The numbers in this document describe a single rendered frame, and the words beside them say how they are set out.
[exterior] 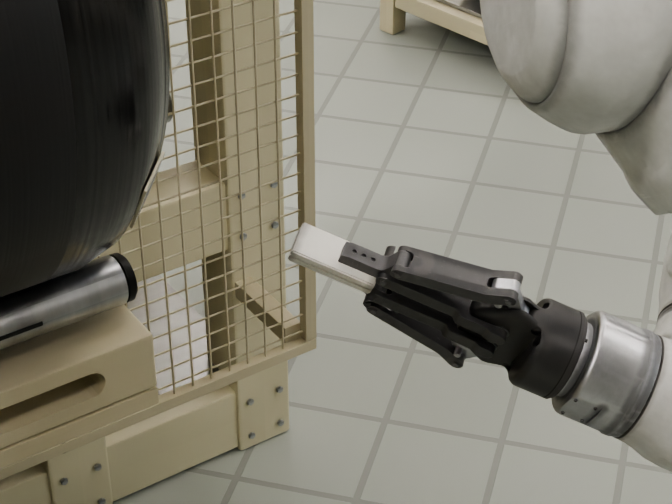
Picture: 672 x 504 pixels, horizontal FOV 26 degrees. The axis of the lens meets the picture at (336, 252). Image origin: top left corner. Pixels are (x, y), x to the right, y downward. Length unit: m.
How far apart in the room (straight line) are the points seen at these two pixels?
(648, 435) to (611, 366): 0.06
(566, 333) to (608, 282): 1.72
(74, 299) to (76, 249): 0.12
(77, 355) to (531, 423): 1.37
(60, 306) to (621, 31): 0.72
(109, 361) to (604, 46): 0.73
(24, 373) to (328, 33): 2.60
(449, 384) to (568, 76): 1.97
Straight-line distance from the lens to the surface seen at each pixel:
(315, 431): 2.47
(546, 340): 1.13
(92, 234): 1.11
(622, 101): 0.63
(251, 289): 2.20
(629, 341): 1.15
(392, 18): 3.73
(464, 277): 1.11
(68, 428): 1.28
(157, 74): 1.05
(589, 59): 0.62
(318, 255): 1.13
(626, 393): 1.15
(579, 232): 2.99
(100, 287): 1.25
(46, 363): 1.25
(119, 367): 1.27
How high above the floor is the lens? 1.63
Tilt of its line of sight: 34 degrees down
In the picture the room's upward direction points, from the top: straight up
